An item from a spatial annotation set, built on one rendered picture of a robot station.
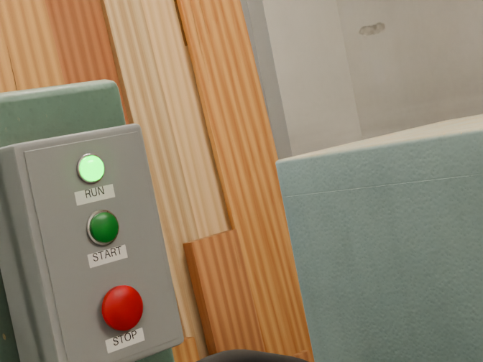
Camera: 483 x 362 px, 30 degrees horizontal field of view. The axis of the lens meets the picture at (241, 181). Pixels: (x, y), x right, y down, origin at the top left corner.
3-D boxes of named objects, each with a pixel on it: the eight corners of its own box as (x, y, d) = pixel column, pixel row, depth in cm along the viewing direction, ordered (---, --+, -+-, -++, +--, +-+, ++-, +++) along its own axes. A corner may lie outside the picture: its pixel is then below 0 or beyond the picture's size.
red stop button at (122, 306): (103, 335, 59) (95, 291, 59) (141, 322, 61) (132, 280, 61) (112, 336, 58) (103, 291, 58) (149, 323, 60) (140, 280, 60)
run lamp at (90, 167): (80, 186, 59) (73, 156, 59) (105, 180, 60) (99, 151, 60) (84, 185, 58) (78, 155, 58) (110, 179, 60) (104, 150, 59)
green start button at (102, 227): (90, 249, 59) (83, 213, 59) (120, 240, 60) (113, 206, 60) (95, 248, 58) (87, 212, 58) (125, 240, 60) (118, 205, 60)
